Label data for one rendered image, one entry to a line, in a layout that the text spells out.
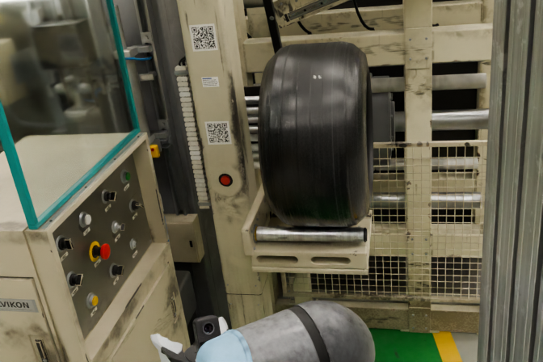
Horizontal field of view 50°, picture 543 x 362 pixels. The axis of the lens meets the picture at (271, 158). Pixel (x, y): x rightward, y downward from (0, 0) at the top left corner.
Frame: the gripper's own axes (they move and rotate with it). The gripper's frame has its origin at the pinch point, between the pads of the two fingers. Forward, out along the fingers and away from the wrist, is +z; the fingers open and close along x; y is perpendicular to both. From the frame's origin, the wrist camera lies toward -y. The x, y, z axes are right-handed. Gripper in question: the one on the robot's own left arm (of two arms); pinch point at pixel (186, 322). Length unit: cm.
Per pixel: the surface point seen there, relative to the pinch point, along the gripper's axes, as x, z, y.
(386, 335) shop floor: 114, 76, 92
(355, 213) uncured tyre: 57, 25, -3
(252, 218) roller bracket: 37, 51, 7
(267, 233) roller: 40, 46, 10
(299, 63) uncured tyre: 47, 42, -43
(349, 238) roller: 60, 31, 8
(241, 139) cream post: 36, 57, -18
